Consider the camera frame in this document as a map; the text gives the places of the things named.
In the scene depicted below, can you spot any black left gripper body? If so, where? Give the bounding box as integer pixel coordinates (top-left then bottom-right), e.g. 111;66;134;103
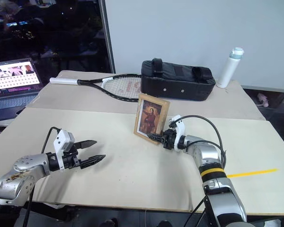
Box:
61;143;82;170

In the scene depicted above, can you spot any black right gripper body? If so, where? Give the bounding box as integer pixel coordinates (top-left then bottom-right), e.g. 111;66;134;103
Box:
162;128;178;150

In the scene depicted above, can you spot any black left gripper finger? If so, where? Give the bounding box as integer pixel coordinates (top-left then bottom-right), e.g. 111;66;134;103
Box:
80;154;107;170
74;140;98;150

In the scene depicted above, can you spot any wooden picture frame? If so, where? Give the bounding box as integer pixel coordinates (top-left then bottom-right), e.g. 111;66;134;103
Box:
133;93;171;146

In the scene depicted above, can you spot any black white tennis racket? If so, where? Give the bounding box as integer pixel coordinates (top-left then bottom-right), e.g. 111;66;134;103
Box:
49;73;143;103

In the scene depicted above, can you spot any black padded bag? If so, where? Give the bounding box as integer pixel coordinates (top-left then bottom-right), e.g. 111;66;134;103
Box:
141;57;216;102

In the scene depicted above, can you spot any dark rounded shape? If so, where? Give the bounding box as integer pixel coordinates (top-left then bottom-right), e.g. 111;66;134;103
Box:
101;218;118;227
157;219;174;227

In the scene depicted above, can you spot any yellow tape strip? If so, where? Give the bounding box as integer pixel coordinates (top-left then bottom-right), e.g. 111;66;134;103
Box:
227;168;280;179

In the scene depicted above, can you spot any white water bottle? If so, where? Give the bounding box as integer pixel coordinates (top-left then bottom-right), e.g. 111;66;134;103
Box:
215;47;245;89

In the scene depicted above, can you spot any open laptop computer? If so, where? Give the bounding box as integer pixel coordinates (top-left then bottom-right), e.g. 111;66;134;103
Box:
0;57;46;122

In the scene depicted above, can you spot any pink object on floor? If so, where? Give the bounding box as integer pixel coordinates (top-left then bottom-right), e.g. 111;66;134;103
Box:
257;92;269;107

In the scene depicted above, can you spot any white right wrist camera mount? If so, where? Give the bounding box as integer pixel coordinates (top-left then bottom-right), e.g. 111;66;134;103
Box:
169;114;186;152

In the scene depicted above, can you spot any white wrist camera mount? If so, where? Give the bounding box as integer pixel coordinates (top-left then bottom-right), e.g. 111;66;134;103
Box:
53;129;76;170
169;114;186;152

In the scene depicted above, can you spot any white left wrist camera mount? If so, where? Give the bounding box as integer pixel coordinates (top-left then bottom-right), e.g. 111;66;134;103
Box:
53;129;76;170

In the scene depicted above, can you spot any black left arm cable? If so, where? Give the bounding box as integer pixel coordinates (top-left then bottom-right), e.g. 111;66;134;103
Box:
23;126;62;227

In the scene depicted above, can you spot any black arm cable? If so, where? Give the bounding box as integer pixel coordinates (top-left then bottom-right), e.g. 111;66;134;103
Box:
179;115;228;227
23;126;62;227

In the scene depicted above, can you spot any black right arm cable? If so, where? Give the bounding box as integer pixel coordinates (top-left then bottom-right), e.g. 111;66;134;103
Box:
179;115;228;227

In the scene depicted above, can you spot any grey window frame post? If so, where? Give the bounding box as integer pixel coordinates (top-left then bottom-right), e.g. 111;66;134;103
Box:
100;0;117;74

